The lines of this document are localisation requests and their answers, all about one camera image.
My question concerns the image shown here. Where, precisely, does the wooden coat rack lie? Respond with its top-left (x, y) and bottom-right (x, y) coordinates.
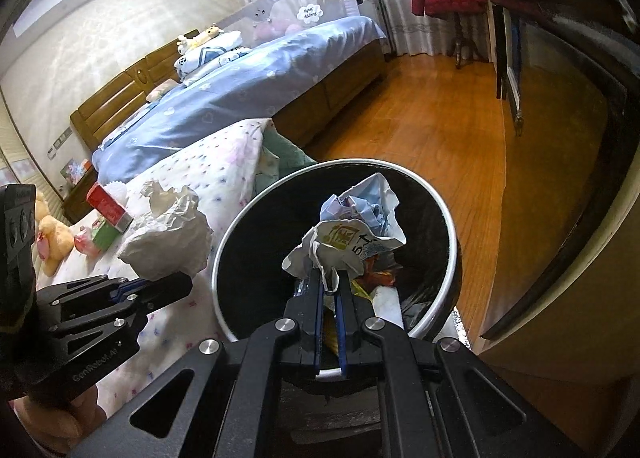
top-left (420, 0), bottom-right (488, 69)

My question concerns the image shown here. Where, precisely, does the small red white carton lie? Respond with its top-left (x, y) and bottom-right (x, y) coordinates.
top-left (86, 183), bottom-right (134, 232)

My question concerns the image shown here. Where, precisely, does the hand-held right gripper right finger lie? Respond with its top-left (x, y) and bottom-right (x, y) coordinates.
top-left (335, 279), bottom-right (587, 458)

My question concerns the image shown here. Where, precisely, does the pink wrapper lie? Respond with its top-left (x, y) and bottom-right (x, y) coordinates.
top-left (74, 228), bottom-right (99, 255)

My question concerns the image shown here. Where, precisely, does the person's left hand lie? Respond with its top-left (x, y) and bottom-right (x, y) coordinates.
top-left (10, 382), bottom-right (109, 456)

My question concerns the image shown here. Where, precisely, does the patterned tissue box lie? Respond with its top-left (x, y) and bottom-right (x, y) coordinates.
top-left (60, 158), bottom-right (86, 183)

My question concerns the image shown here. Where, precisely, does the wooden nightstand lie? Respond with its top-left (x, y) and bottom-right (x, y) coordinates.
top-left (62, 170), bottom-right (101, 226)

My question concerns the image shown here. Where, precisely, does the small green carton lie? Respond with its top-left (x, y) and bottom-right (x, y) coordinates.
top-left (92, 225), bottom-right (122, 252)

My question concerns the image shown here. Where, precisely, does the folded printed blanket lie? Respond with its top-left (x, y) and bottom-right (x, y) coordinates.
top-left (174, 30), bottom-right (248, 86)

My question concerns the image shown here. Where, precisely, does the orange snack wrapper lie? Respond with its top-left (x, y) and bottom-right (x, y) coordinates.
top-left (352, 250), bottom-right (403, 289)

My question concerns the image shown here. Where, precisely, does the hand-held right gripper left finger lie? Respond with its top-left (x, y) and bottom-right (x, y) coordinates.
top-left (67, 269), bottom-right (327, 458)

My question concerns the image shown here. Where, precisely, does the yellow plush toy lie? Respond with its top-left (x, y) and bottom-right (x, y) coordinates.
top-left (176, 24), bottom-right (224, 51)

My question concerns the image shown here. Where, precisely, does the bed with blue sheet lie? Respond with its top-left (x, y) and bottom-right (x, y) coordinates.
top-left (91, 16), bottom-right (390, 189)

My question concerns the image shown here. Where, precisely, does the white foam fruit net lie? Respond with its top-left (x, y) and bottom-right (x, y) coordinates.
top-left (102, 180), bottom-right (132, 203)

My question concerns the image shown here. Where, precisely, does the white paper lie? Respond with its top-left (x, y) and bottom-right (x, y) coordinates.
top-left (117, 180), bottom-right (214, 279)

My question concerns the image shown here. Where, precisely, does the white floral bed sheet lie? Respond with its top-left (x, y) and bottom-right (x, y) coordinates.
top-left (30, 119), bottom-right (273, 419)

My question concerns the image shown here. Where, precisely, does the pale blue wrapper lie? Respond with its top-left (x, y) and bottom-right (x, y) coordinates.
top-left (320, 173), bottom-right (401, 239)

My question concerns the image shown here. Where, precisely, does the white printed wrapper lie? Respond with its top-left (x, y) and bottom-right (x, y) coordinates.
top-left (281, 219), bottom-right (407, 292)

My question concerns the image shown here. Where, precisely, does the wall switch panel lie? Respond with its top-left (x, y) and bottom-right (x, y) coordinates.
top-left (47, 127), bottom-right (72, 159)

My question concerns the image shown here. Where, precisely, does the black waste bin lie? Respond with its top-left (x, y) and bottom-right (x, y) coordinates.
top-left (210, 158), bottom-right (464, 384)

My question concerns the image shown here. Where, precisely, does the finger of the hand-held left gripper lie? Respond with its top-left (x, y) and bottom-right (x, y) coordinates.
top-left (36, 272), bottom-right (194, 312)
top-left (50, 309), bottom-right (152, 339)

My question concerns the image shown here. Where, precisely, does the yellow teddy bear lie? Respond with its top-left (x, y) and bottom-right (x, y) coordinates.
top-left (32, 190), bottom-right (74, 279)

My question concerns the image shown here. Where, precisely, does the small beige pillow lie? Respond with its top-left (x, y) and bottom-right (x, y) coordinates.
top-left (146, 78), bottom-right (178, 103)

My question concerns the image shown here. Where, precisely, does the cream louvred wardrobe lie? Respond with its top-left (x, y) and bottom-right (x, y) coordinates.
top-left (0, 102), bottom-right (56, 189)

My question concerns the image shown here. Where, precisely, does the wooden headboard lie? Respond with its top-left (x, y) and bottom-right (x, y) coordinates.
top-left (70, 29), bottom-right (201, 151)

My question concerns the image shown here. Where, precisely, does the grey bed guard rail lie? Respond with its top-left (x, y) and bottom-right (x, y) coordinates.
top-left (222, 0), bottom-right (363, 46)

